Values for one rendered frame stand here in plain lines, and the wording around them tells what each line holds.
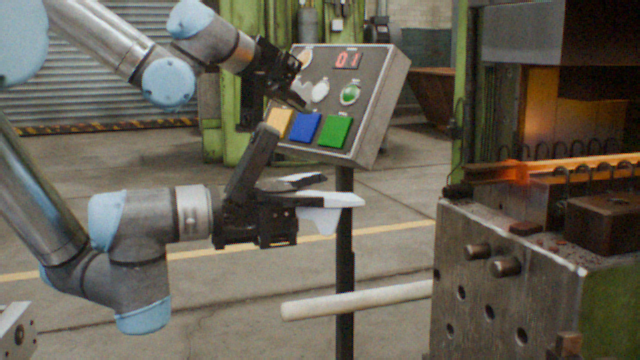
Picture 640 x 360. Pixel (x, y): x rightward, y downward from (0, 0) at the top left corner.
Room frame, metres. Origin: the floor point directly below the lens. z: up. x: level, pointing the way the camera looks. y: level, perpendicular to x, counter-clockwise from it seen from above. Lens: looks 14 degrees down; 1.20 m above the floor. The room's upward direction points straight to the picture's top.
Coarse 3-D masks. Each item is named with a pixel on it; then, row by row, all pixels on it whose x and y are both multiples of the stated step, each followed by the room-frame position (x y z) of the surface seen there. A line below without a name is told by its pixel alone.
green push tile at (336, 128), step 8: (328, 120) 1.30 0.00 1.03; (336, 120) 1.28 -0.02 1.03; (344, 120) 1.26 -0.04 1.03; (352, 120) 1.26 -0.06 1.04; (328, 128) 1.28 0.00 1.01; (336, 128) 1.27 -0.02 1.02; (344, 128) 1.25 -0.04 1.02; (320, 136) 1.29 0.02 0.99; (328, 136) 1.27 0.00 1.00; (336, 136) 1.25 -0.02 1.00; (344, 136) 1.24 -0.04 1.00; (320, 144) 1.27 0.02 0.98; (328, 144) 1.26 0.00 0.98; (336, 144) 1.24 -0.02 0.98
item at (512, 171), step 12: (600, 156) 0.98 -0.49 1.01; (612, 156) 0.99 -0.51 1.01; (624, 156) 0.99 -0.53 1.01; (636, 156) 0.99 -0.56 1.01; (468, 168) 0.87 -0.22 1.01; (480, 168) 0.87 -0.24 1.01; (492, 168) 0.88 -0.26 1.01; (504, 168) 0.89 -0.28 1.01; (516, 168) 0.89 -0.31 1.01; (528, 168) 0.90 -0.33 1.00; (540, 168) 0.91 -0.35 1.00; (552, 168) 0.92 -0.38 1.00; (468, 180) 0.87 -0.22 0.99; (480, 180) 0.88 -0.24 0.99; (492, 180) 0.88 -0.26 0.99; (504, 180) 0.89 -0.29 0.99; (516, 180) 0.89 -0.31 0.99
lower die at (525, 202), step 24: (600, 168) 0.94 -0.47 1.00; (624, 168) 0.96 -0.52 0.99; (480, 192) 1.01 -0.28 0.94; (504, 192) 0.94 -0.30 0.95; (528, 192) 0.88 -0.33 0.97; (552, 192) 0.84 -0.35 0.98; (576, 192) 0.86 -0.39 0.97; (600, 192) 0.88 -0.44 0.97; (624, 192) 0.89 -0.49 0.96; (528, 216) 0.88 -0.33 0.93; (552, 216) 0.84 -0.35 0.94
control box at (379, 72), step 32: (320, 64) 1.43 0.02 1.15; (352, 64) 1.35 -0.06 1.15; (384, 64) 1.29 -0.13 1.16; (384, 96) 1.28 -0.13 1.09; (288, 128) 1.38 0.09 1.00; (320, 128) 1.31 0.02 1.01; (352, 128) 1.25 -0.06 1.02; (384, 128) 1.28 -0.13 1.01; (320, 160) 1.35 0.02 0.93; (352, 160) 1.21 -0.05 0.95
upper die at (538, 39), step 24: (552, 0) 0.87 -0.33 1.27; (576, 0) 0.85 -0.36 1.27; (600, 0) 0.86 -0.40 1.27; (504, 24) 0.97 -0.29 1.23; (528, 24) 0.91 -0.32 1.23; (552, 24) 0.86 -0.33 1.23; (576, 24) 0.85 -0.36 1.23; (600, 24) 0.86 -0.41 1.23; (624, 24) 0.88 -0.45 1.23; (504, 48) 0.97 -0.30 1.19; (528, 48) 0.91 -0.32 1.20; (552, 48) 0.86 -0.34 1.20; (576, 48) 0.85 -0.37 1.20; (600, 48) 0.87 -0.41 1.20; (624, 48) 0.88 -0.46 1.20
